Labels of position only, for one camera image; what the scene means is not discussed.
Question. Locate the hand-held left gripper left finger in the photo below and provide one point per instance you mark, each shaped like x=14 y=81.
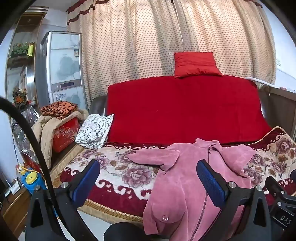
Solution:
x=86 y=183

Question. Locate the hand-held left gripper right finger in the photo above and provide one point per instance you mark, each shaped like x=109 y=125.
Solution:
x=211 y=183

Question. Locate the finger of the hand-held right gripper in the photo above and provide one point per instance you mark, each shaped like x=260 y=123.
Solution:
x=276 y=188

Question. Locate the floral plush blanket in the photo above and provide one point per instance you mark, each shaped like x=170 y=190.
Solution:
x=120 y=171

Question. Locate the red cardboard box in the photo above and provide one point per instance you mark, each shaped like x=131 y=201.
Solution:
x=66 y=135

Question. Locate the black and white patterned cloth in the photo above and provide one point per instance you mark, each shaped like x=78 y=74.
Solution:
x=94 y=131

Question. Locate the blue and yellow toy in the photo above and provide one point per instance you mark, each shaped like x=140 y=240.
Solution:
x=32 y=179

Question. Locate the wooden cabinet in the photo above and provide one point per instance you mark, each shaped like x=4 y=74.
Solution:
x=13 y=208

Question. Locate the silver foil sheet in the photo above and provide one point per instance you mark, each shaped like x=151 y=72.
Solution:
x=25 y=134

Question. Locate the orange and black folded cloth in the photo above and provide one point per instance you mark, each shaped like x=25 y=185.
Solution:
x=59 y=109

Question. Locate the red sofa cover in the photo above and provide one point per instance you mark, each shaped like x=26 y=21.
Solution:
x=185 y=109

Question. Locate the orange flower bouquet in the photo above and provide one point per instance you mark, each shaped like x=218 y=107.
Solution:
x=19 y=96

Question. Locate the silver standing air conditioner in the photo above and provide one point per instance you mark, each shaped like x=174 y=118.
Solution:
x=61 y=71

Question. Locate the red pillow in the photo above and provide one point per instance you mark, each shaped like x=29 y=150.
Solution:
x=195 y=63

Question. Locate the beige dotted curtain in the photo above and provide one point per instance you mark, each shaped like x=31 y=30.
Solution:
x=175 y=39

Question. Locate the green potted plant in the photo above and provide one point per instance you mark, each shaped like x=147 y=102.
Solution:
x=22 y=48

